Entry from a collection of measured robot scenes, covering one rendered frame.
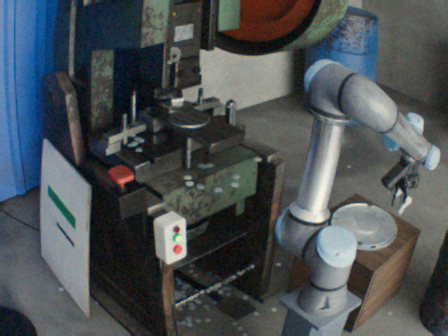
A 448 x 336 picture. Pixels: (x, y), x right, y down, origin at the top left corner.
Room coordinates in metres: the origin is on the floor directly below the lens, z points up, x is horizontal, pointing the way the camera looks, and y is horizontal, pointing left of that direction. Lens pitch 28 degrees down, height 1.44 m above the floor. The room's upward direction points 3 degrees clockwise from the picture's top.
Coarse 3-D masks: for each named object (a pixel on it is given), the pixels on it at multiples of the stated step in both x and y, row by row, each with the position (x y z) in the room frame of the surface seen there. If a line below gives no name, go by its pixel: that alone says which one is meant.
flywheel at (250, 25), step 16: (256, 0) 1.83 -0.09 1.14; (272, 0) 1.78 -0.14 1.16; (288, 0) 1.73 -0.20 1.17; (304, 0) 1.63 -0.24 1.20; (320, 0) 1.62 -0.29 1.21; (240, 16) 1.89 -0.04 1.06; (256, 16) 1.83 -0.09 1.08; (272, 16) 1.78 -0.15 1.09; (288, 16) 1.68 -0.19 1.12; (304, 16) 1.63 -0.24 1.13; (224, 32) 1.89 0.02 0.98; (240, 32) 1.84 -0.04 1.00; (256, 32) 1.78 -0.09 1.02; (272, 32) 1.73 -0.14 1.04; (288, 32) 1.68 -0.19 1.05
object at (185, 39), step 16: (176, 0) 1.57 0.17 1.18; (192, 0) 1.62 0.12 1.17; (176, 16) 1.52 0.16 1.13; (192, 16) 1.57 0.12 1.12; (176, 32) 1.52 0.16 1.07; (192, 32) 1.57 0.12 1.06; (176, 48) 1.51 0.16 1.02; (192, 48) 1.57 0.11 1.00; (144, 64) 1.56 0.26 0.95; (160, 64) 1.50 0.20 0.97; (176, 64) 1.49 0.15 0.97; (192, 64) 1.54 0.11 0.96; (144, 80) 1.56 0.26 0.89; (160, 80) 1.50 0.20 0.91; (176, 80) 1.49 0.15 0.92; (192, 80) 1.54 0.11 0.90
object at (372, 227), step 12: (360, 204) 1.72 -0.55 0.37; (336, 216) 1.64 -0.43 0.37; (348, 216) 1.64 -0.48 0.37; (360, 216) 1.63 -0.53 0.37; (372, 216) 1.64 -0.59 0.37; (384, 216) 1.64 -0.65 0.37; (348, 228) 1.56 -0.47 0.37; (360, 228) 1.55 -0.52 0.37; (372, 228) 1.54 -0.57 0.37; (384, 228) 1.55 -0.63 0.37; (360, 240) 1.48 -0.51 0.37; (372, 240) 1.47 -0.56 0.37; (384, 240) 1.47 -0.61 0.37
